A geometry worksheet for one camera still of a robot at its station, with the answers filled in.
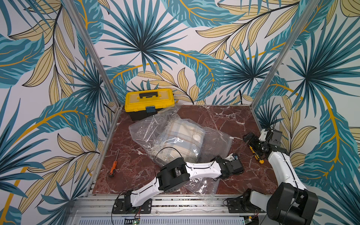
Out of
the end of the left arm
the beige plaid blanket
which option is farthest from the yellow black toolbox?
the end of the left arm

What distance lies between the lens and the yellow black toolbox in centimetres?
100

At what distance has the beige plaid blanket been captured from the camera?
85cm

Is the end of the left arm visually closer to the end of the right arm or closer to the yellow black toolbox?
the end of the right arm

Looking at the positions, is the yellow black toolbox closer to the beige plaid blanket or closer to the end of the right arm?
the beige plaid blanket

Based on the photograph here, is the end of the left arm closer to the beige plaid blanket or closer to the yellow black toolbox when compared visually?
the beige plaid blanket

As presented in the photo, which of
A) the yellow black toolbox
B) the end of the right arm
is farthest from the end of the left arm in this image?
the yellow black toolbox
